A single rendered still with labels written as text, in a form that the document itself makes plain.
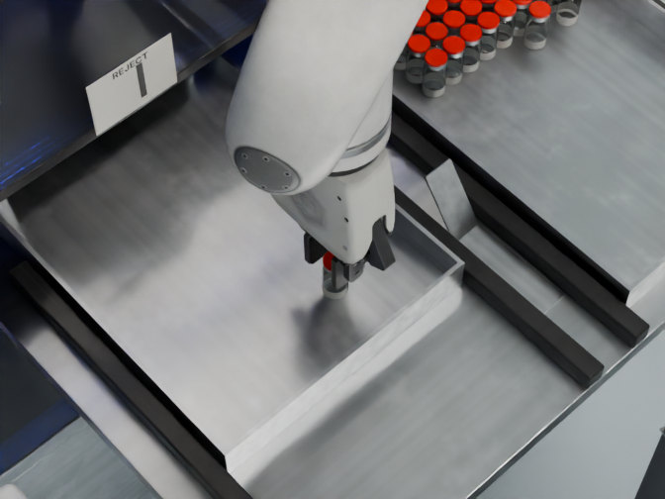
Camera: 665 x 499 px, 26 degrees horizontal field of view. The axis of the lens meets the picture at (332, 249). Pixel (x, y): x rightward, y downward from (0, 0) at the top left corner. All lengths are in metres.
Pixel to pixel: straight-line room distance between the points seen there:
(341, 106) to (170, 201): 0.45
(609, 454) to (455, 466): 1.03
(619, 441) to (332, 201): 1.19
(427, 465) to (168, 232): 0.31
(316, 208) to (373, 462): 0.21
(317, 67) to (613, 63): 0.60
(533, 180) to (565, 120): 0.08
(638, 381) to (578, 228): 0.97
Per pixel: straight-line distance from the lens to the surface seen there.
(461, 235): 1.25
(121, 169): 1.31
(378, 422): 1.16
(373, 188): 1.04
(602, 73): 1.39
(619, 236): 1.28
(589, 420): 2.18
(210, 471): 1.12
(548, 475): 2.13
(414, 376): 1.18
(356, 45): 0.84
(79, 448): 1.55
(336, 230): 1.07
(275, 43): 0.85
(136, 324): 1.21
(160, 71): 1.20
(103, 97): 1.17
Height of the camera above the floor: 1.92
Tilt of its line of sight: 56 degrees down
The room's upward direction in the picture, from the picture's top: straight up
